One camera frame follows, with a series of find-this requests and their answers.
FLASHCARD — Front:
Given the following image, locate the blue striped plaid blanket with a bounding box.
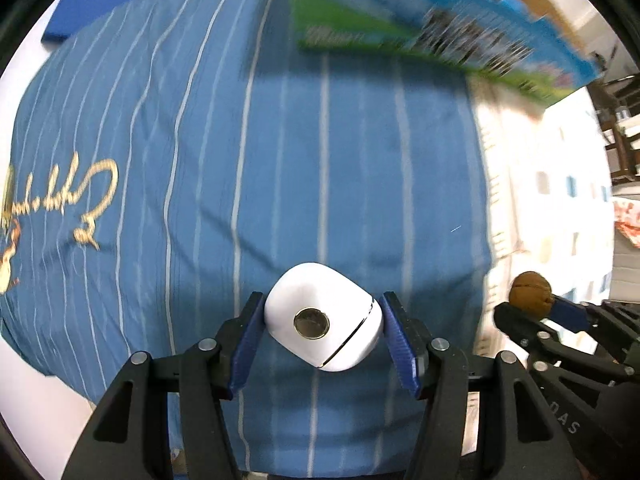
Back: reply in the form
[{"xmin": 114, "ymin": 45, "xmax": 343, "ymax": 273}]
[{"xmin": 0, "ymin": 0, "xmax": 618, "ymax": 476}]

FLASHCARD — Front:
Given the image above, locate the orange patterned cloth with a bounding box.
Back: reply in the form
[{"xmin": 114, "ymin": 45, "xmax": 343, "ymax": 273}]
[{"xmin": 612, "ymin": 200, "xmax": 640, "ymax": 248}]

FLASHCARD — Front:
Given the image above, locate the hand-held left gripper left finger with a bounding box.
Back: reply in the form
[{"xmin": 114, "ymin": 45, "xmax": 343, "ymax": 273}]
[{"xmin": 60, "ymin": 291, "xmax": 268, "ymax": 480}]

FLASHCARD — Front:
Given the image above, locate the white rounded case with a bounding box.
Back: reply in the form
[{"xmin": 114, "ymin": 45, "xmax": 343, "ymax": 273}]
[{"xmin": 263, "ymin": 261, "xmax": 384, "ymax": 372}]

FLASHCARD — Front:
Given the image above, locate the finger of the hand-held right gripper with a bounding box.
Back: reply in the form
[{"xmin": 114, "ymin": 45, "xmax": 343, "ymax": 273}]
[
  {"xmin": 494, "ymin": 304, "xmax": 631, "ymax": 381},
  {"xmin": 547, "ymin": 296, "xmax": 640, "ymax": 356}
]

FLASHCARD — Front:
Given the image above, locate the cardboard box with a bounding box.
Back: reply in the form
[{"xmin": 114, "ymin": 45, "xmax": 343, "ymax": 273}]
[{"xmin": 277, "ymin": 0, "xmax": 608, "ymax": 108}]

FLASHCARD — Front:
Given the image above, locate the dark wooden chair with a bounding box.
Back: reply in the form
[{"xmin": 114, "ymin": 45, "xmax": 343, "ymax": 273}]
[{"xmin": 587, "ymin": 67, "xmax": 640, "ymax": 183}]

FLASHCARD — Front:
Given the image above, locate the brown walnut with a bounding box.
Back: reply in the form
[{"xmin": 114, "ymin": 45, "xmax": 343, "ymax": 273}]
[{"xmin": 509, "ymin": 271, "xmax": 553, "ymax": 320}]

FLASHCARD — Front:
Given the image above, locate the blue cushion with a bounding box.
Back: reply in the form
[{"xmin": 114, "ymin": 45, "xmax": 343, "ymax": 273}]
[{"xmin": 41, "ymin": 0, "xmax": 176, "ymax": 43}]

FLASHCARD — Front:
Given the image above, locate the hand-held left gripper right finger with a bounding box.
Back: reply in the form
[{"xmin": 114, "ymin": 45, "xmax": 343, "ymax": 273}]
[{"xmin": 377, "ymin": 290, "xmax": 586, "ymax": 480}]

